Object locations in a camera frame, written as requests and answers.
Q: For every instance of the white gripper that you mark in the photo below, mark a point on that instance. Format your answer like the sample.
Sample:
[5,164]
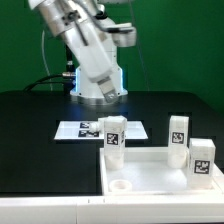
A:
[92,57]

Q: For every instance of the white square tabletop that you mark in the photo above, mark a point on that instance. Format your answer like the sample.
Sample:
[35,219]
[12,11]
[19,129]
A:
[145,172]

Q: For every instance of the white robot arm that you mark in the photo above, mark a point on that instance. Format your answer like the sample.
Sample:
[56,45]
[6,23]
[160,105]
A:
[61,15]

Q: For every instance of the white front fence bar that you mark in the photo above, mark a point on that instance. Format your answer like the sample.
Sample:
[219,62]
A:
[113,210]

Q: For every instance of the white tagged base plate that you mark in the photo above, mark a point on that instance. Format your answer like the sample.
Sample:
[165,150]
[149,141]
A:
[79,130]

